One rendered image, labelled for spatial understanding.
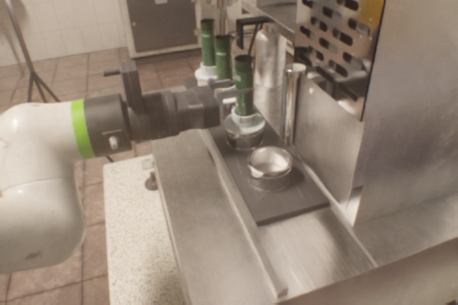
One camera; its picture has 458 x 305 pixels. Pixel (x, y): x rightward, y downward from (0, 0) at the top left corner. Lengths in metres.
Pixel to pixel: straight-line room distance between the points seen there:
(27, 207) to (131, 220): 0.45
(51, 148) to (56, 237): 0.12
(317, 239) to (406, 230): 0.12
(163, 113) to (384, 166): 0.31
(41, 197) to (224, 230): 0.25
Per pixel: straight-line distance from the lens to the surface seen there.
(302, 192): 0.54
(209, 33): 0.75
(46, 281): 1.89
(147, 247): 0.85
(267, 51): 0.81
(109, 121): 0.52
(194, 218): 0.52
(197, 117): 0.54
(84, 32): 4.27
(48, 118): 0.54
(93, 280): 1.80
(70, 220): 0.52
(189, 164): 0.61
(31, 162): 0.53
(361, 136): 0.41
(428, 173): 0.55
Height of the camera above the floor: 1.41
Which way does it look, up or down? 34 degrees down
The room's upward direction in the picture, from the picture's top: 2 degrees counter-clockwise
